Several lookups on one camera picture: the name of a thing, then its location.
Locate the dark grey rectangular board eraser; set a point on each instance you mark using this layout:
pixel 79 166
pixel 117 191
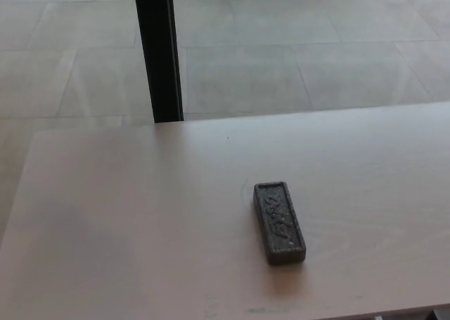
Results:
pixel 280 225

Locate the black metal post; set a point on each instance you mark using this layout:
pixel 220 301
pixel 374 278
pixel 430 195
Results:
pixel 158 52

